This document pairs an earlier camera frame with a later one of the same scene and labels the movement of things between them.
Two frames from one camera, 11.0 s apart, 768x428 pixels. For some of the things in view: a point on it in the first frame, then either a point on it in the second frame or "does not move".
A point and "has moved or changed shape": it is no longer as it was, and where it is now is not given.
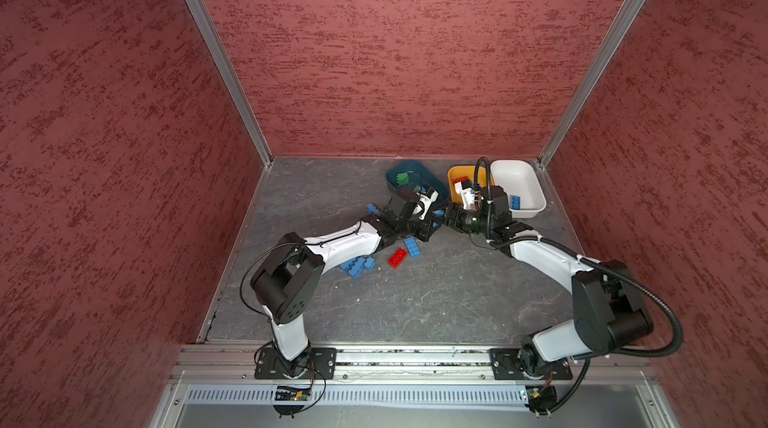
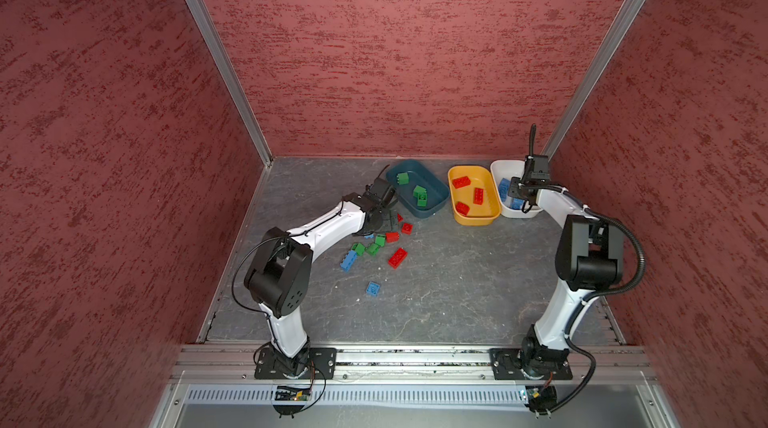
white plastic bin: x=521 y=179 does not move
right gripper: x=453 y=208 -> x=513 y=191
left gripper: x=426 y=230 -> x=366 y=231
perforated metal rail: x=367 y=396 does not move
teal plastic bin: x=411 y=175 does not move
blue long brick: x=412 y=246 has moved or changed shape
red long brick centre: x=397 y=258 does not move
